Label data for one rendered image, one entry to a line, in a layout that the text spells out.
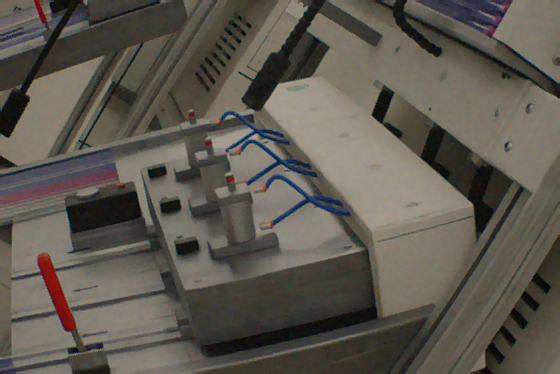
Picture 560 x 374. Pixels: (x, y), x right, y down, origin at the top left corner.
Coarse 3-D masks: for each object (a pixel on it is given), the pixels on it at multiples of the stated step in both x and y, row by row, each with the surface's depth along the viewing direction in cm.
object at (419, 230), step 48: (288, 96) 130; (336, 96) 126; (336, 144) 110; (384, 144) 108; (336, 192) 99; (384, 192) 96; (432, 192) 94; (384, 240) 90; (432, 240) 90; (384, 288) 91; (432, 288) 91
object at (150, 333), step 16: (96, 336) 96; (112, 336) 96; (128, 336) 95; (144, 336) 96; (160, 336) 96; (0, 352) 95; (16, 352) 95; (32, 352) 94; (48, 352) 95; (64, 352) 95
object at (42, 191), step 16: (80, 160) 148; (96, 160) 147; (112, 160) 145; (16, 176) 147; (32, 176) 145; (48, 176) 144; (64, 176) 143; (80, 176) 141; (96, 176) 140; (112, 176) 139; (0, 192) 141; (16, 192) 140; (32, 192) 139; (48, 192) 137; (64, 192) 136; (0, 208) 135; (16, 208) 134; (32, 208) 133; (48, 208) 133; (64, 208) 133; (0, 224) 132
